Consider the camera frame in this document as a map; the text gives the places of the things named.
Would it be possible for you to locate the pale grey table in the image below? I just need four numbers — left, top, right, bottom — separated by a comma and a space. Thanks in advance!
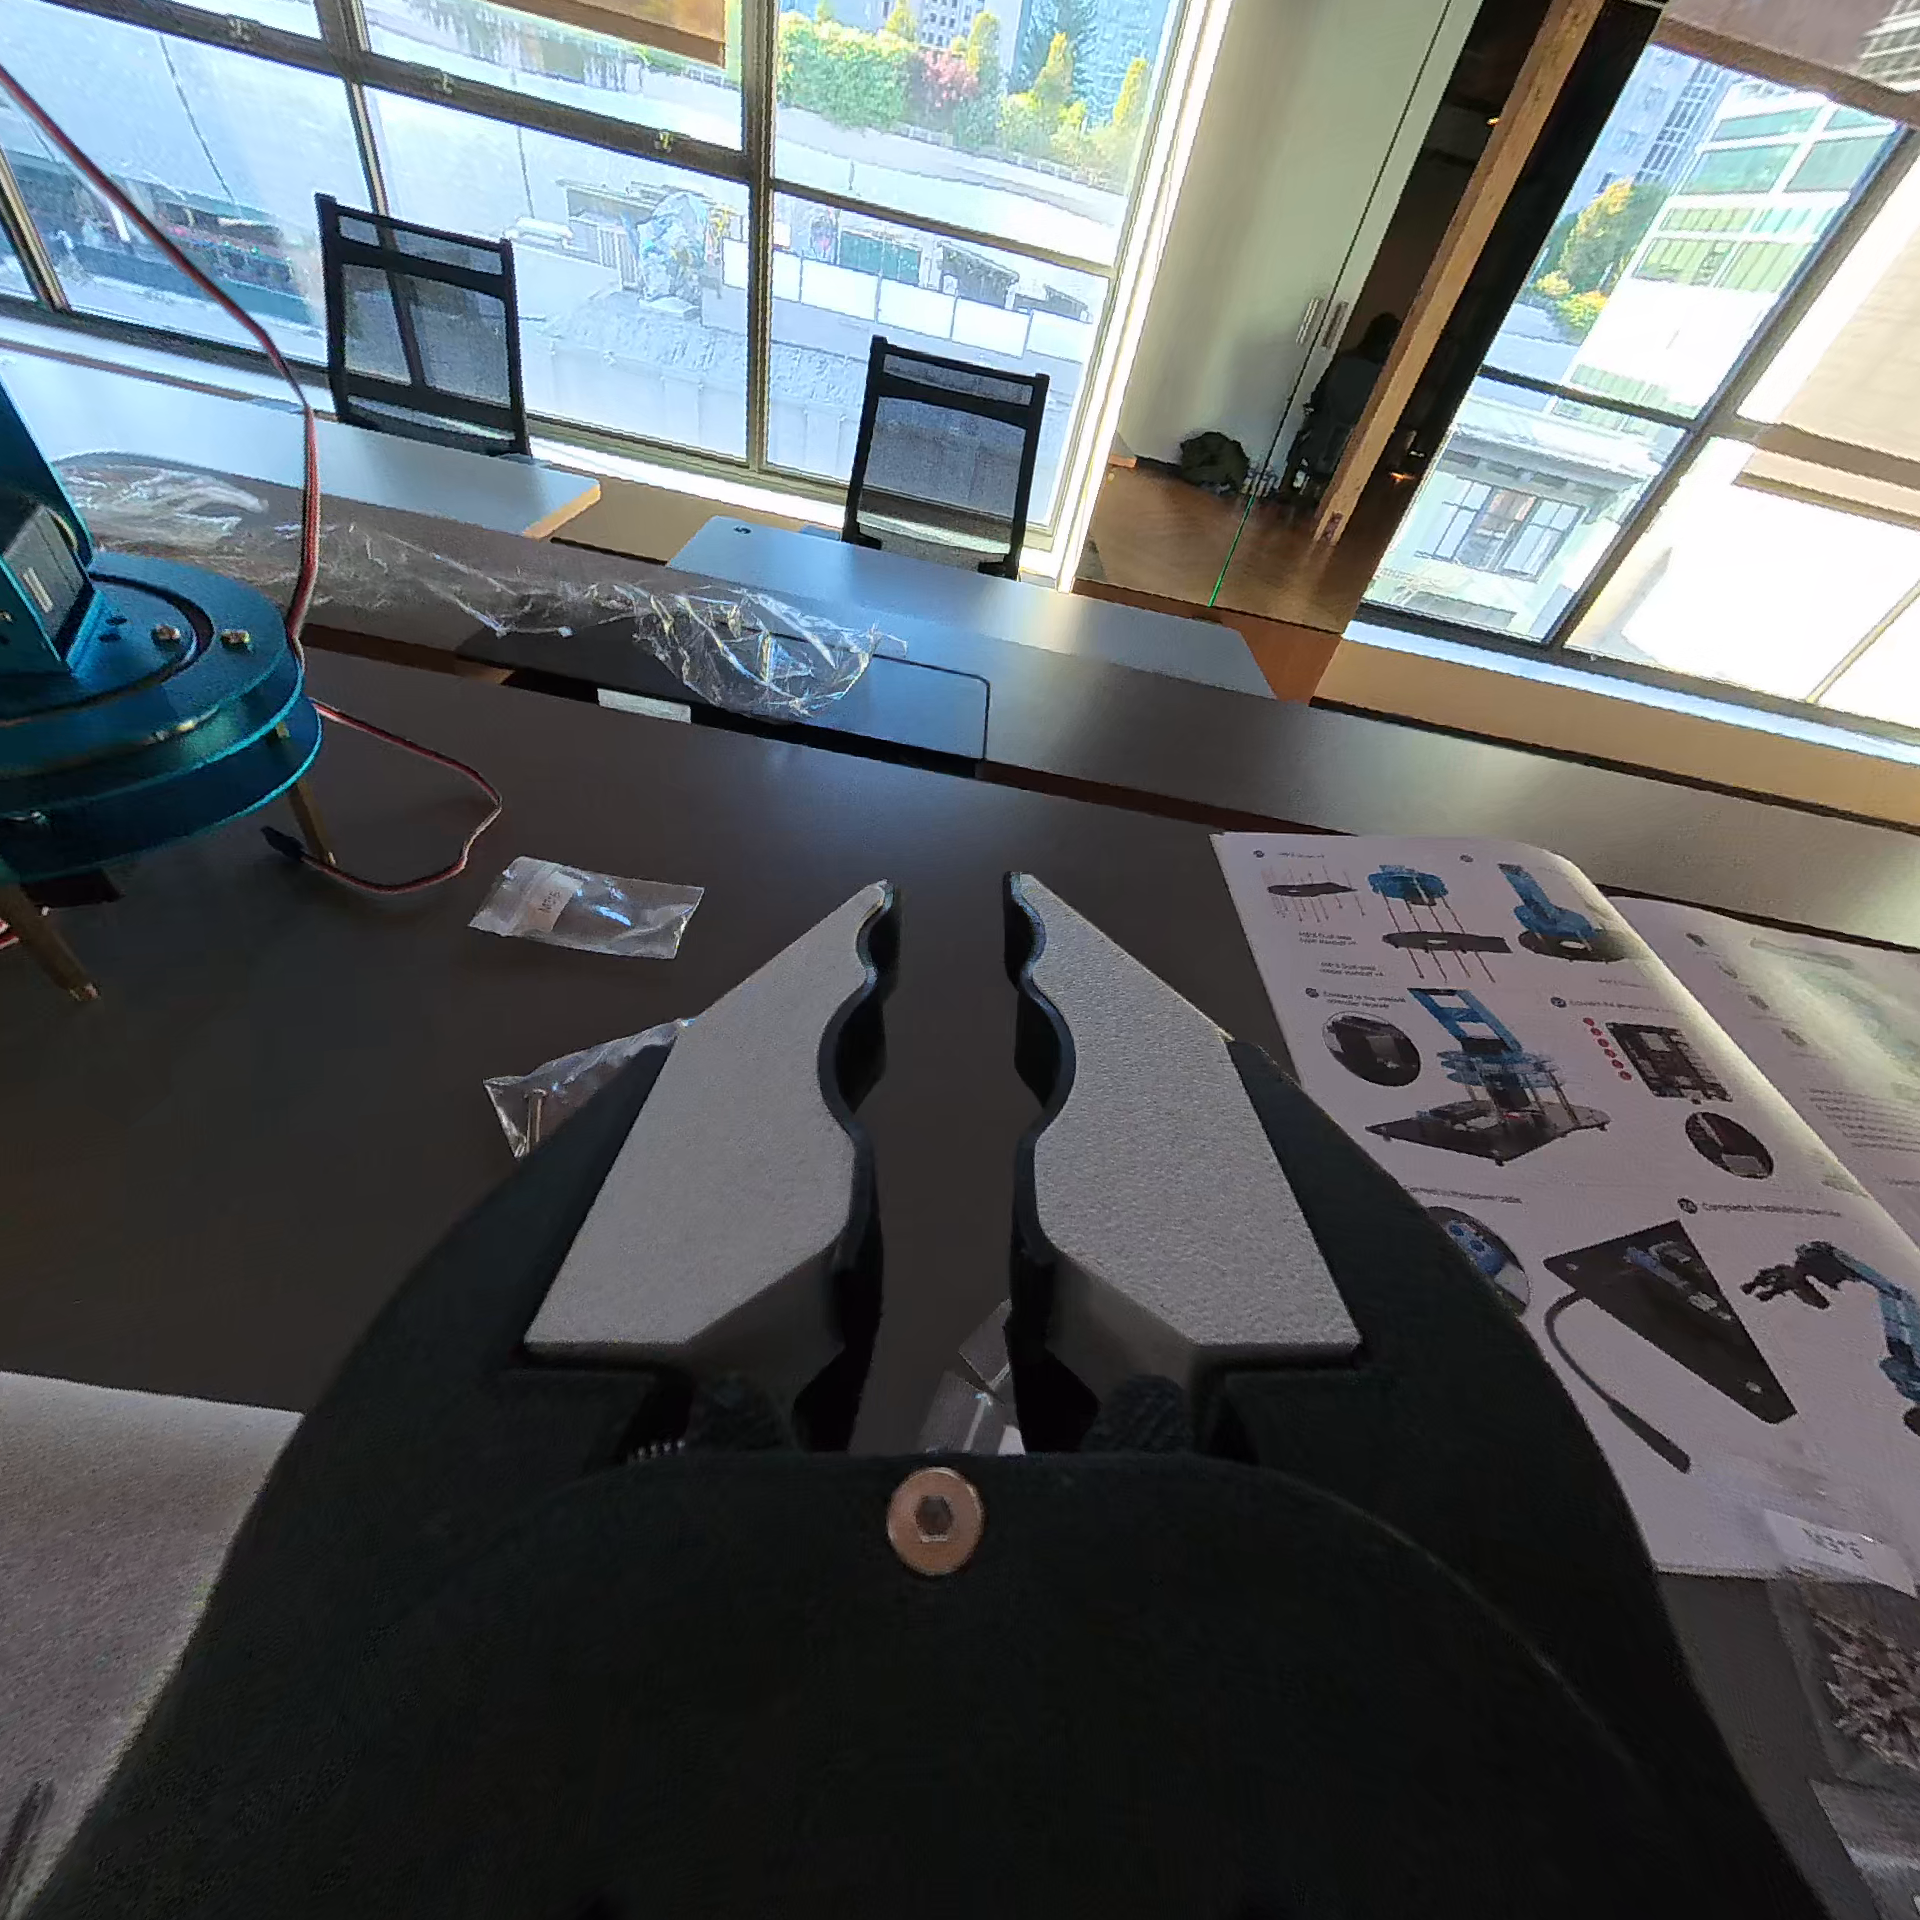
667, 517, 1279, 701

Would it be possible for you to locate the grey wood-edged table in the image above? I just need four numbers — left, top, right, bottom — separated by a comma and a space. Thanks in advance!
0, 343, 600, 543

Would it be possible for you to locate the dark desk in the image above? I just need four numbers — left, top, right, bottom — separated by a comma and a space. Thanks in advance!
0, 451, 1920, 1920

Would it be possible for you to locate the clear plastic bag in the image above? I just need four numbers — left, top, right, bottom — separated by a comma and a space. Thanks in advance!
59, 457, 886, 725

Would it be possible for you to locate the window with beige blind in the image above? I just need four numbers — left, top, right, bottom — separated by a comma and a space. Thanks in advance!
1358, 40, 1920, 736

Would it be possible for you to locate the dark office chair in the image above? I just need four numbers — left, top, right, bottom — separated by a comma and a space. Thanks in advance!
839, 333, 1051, 583

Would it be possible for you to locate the large window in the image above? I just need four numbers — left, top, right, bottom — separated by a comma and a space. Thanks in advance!
0, 0, 1203, 528

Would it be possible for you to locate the instruction manual booklet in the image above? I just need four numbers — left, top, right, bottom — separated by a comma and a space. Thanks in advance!
1211, 829, 1920, 1583

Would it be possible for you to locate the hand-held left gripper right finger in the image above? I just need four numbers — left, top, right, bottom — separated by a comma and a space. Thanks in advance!
1001, 870, 1364, 1454

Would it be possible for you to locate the white foam pouch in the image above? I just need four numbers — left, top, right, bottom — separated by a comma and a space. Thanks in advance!
0, 1367, 304, 1884

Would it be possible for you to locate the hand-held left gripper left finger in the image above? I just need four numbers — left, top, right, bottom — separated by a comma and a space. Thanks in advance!
521, 879, 902, 1451

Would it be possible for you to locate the black mesh office chair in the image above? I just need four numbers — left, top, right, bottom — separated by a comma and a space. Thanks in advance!
310, 192, 536, 462

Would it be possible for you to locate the blue toy robot arm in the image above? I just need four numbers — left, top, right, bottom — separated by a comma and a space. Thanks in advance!
0, 375, 337, 1003

